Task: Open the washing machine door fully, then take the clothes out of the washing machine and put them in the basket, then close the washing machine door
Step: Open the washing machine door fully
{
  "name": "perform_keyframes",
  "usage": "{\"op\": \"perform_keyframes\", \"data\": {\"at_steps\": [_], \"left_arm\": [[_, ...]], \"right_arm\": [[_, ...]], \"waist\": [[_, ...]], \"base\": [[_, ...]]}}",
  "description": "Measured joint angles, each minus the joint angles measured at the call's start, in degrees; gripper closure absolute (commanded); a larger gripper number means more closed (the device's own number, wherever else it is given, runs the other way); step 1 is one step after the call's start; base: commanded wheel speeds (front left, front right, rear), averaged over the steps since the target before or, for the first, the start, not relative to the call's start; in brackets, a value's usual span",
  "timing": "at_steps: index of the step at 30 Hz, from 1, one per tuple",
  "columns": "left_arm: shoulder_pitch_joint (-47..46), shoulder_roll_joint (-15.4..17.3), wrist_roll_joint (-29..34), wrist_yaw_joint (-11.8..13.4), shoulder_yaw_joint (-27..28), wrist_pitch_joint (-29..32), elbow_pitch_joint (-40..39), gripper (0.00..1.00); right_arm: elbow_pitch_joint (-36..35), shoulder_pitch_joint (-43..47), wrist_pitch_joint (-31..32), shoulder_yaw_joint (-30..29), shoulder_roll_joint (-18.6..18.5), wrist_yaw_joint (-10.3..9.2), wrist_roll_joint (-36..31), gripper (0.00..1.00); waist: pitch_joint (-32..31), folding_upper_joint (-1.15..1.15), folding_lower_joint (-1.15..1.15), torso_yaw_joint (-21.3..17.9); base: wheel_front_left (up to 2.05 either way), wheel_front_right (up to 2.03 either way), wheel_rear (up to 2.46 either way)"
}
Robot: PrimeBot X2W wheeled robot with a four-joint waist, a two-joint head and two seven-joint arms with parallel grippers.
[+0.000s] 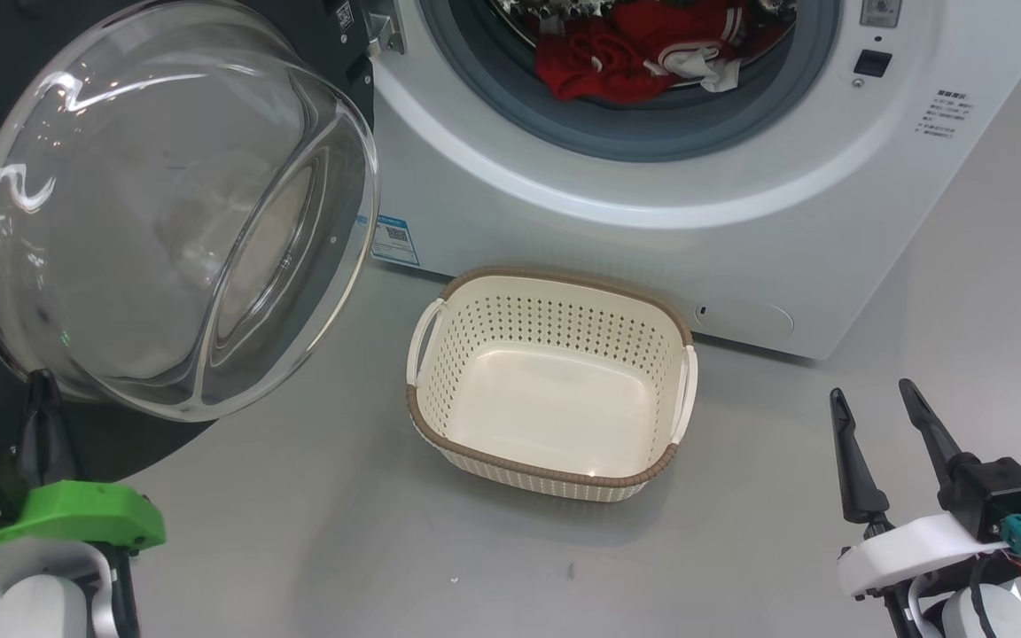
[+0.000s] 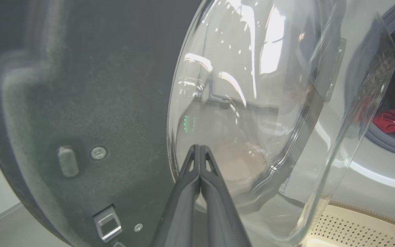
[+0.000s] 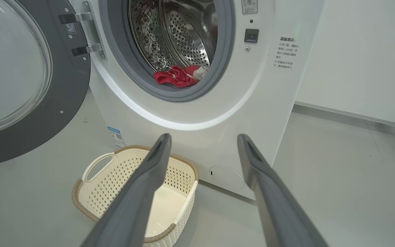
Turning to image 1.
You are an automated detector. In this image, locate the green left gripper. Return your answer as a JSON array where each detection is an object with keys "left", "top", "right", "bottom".
[{"left": 0, "top": 370, "right": 166, "bottom": 550}]

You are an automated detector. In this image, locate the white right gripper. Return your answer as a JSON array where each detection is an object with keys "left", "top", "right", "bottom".
[{"left": 830, "top": 378, "right": 1008, "bottom": 599}]

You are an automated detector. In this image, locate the black round glass washer door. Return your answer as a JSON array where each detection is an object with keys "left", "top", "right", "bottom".
[{"left": 0, "top": 0, "right": 380, "bottom": 484}]

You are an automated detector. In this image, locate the plain red garment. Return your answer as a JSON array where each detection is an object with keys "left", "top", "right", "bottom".
[{"left": 534, "top": 22, "right": 680, "bottom": 105}]

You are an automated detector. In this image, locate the white front-load washing machine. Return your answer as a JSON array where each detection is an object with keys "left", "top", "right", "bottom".
[{"left": 369, "top": 0, "right": 1021, "bottom": 360}]

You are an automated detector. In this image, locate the cream perforated laundry basket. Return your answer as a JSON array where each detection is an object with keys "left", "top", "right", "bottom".
[{"left": 406, "top": 266, "right": 699, "bottom": 503}]

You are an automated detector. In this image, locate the metal door hinge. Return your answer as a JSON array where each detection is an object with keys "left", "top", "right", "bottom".
[{"left": 367, "top": 11, "right": 405, "bottom": 58}]

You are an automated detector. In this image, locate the stainless steel washer drum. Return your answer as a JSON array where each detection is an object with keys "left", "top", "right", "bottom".
[{"left": 493, "top": 0, "right": 799, "bottom": 54}]

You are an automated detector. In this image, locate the round drain filter cover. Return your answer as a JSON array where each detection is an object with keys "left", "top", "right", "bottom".
[{"left": 695, "top": 297, "right": 795, "bottom": 338}]

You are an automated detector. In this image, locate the printed warning text label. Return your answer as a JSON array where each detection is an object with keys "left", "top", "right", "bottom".
[{"left": 918, "top": 89, "right": 972, "bottom": 143}]

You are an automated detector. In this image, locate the blue energy label sticker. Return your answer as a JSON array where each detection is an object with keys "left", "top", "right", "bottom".
[{"left": 370, "top": 213, "right": 420, "bottom": 267}]

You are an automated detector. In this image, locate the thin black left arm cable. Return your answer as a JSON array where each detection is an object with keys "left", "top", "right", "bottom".
[{"left": 110, "top": 545, "right": 141, "bottom": 638}]

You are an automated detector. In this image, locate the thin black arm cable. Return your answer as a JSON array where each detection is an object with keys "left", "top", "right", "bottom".
[
  {"left": 110, "top": 545, "right": 141, "bottom": 638},
  {"left": 967, "top": 554, "right": 1012, "bottom": 638}
]

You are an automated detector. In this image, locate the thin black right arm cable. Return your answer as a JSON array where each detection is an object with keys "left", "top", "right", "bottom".
[{"left": 967, "top": 554, "right": 1012, "bottom": 638}]

